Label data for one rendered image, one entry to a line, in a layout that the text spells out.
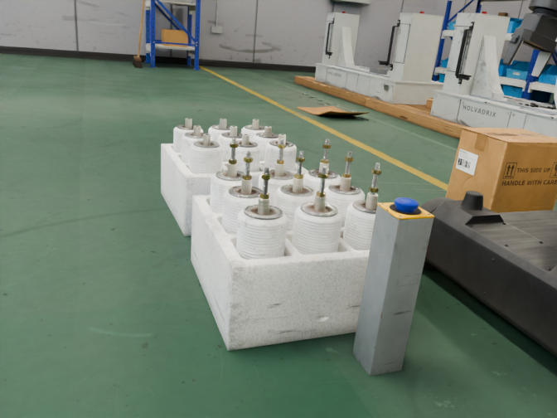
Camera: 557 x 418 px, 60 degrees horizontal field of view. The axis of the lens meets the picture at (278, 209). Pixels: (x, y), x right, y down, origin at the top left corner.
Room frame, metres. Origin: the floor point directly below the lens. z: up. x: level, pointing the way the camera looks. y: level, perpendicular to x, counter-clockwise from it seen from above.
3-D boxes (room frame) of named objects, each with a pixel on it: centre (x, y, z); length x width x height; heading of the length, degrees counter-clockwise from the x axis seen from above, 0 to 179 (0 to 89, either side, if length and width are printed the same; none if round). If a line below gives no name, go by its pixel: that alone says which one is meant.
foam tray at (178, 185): (1.53, 0.17, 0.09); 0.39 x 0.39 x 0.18; 24
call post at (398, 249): (0.78, -0.22, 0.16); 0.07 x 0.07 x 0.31; 22
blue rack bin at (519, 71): (6.51, -3.05, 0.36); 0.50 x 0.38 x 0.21; 112
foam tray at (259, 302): (1.02, -0.04, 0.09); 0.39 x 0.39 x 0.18; 22
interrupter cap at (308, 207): (0.91, -0.08, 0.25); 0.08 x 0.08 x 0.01
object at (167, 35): (6.68, 1.56, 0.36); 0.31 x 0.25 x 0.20; 112
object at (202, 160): (1.38, 0.22, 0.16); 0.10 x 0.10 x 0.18
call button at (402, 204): (0.78, -0.21, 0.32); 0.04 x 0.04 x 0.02
